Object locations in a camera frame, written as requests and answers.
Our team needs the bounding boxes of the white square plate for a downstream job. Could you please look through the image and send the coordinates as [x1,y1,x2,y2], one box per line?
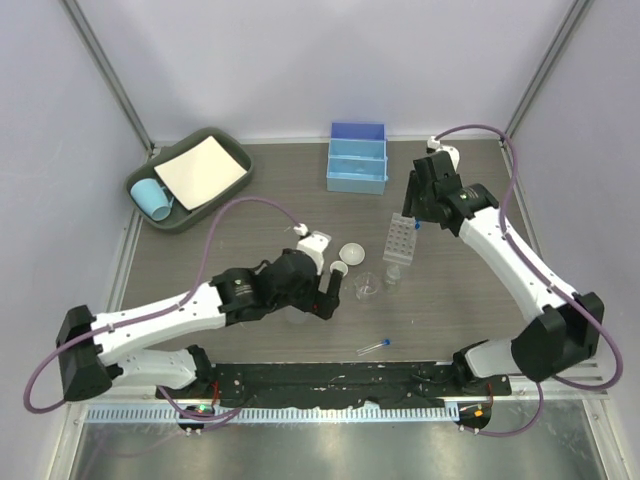
[154,136,247,211]

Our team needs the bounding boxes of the small white ceramic bowl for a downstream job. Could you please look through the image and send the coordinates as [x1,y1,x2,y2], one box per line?
[329,260,349,277]

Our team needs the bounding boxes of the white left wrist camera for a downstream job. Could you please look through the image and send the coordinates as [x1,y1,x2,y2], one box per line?
[293,223,332,276]

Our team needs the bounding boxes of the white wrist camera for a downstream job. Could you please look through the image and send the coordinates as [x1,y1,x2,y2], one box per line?
[426,136,460,171]
[293,223,332,276]

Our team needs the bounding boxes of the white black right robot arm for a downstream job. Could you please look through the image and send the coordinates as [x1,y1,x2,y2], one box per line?
[402,147,604,395]

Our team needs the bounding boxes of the small clear glass bottle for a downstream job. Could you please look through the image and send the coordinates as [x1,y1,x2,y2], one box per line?
[384,263,402,293]

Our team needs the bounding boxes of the large white ceramic bowl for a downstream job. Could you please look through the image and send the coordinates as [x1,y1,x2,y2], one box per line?
[339,242,366,266]

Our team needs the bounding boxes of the clear glass beaker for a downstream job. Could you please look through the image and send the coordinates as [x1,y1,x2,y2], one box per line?
[353,272,381,302]

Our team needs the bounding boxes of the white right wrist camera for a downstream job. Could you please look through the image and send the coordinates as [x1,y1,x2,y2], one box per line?
[426,136,460,171]

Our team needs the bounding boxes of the blue tiered organizer box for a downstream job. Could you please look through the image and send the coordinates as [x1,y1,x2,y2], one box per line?
[326,122,388,195]

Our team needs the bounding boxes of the aluminium rail profile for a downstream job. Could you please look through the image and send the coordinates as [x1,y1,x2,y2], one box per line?
[504,358,610,401]

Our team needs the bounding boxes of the white slotted cable duct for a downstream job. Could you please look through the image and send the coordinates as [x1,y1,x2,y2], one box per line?
[85,402,459,424]

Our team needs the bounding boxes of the clear test tube rack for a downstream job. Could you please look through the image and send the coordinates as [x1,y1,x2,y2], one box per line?
[383,213,417,266]

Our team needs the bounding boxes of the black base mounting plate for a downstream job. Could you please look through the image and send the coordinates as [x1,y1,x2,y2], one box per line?
[168,362,512,410]

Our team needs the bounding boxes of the dark green plastic tray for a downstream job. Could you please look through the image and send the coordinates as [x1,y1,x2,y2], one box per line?
[124,127,254,234]

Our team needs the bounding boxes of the light blue mug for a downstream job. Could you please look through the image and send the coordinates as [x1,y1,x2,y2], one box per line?
[130,178,174,222]

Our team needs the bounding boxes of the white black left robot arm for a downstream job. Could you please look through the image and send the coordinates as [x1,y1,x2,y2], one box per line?
[56,249,343,402]

